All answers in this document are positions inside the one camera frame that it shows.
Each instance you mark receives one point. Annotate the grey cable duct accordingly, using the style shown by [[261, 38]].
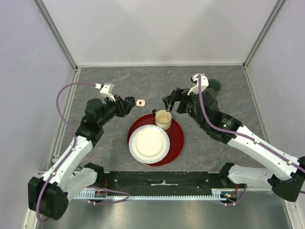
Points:
[[93, 194]]

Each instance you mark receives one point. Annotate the white paper plate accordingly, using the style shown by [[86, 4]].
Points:
[[149, 144]]

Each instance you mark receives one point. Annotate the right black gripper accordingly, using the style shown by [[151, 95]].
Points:
[[178, 94]]

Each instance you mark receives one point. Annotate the pink earbud charging case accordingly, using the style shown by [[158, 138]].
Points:
[[140, 103]]

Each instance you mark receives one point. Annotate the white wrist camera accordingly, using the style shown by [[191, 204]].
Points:
[[106, 91], [200, 83]]

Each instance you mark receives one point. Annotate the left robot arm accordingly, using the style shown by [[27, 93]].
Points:
[[50, 194]]

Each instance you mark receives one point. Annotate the red round tray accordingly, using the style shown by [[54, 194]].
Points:
[[175, 134]]

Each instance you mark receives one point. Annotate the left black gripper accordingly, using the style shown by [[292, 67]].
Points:
[[123, 106]]

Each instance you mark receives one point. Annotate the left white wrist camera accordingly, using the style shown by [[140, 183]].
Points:
[[106, 91]]

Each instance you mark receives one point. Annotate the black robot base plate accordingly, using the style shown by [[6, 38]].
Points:
[[125, 179]]

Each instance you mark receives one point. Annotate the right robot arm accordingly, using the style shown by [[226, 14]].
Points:
[[285, 174]]

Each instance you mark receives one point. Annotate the beige mug black handle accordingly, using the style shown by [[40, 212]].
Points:
[[163, 119]]

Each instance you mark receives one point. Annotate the dark green cup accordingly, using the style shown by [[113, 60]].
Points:
[[214, 87]]

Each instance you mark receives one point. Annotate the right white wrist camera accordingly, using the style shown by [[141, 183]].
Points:
[[200, 83]]

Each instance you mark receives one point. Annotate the black earbud charging case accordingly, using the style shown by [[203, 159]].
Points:
[[130, 99]]

